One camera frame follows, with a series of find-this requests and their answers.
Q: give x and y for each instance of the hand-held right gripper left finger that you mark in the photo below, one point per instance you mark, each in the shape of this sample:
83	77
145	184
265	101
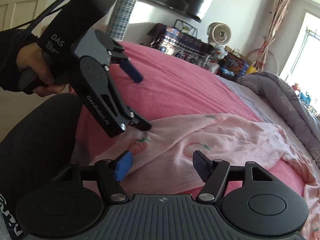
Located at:
123	166

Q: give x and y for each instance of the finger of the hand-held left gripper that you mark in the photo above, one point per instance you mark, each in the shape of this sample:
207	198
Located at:
141	126
132	72

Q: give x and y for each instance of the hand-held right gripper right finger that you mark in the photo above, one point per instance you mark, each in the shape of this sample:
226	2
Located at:
200	166

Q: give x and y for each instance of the pink strawberry print pants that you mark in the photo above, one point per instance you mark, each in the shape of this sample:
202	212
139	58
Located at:
225	140

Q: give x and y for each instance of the person's left hand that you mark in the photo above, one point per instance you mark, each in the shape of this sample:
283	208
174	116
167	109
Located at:
35	62

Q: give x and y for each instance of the coral pink blanket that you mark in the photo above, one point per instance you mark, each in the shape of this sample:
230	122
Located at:
175	80

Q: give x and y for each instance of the blue checked cloth cover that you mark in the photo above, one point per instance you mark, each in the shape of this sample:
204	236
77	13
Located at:
122	17

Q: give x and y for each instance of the white door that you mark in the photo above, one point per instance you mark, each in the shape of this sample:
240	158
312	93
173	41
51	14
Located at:
15	7

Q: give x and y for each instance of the grey bed sheet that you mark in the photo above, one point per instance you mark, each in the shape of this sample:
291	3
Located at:
252	100

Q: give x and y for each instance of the white desk fan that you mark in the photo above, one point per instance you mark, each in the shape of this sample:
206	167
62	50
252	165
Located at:
220	33

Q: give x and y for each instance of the colourful printed box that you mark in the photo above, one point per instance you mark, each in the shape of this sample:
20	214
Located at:
235	65

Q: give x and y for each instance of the yellow bag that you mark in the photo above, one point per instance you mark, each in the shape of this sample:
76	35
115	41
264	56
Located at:
253	70

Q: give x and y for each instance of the grey patterned duvet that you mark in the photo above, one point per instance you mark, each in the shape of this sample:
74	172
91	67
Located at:
282	92

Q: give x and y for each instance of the blue plush toy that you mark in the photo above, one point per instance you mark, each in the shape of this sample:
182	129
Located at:
305	97

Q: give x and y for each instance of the pink floral curtain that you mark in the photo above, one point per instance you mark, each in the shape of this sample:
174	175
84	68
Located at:
277	17

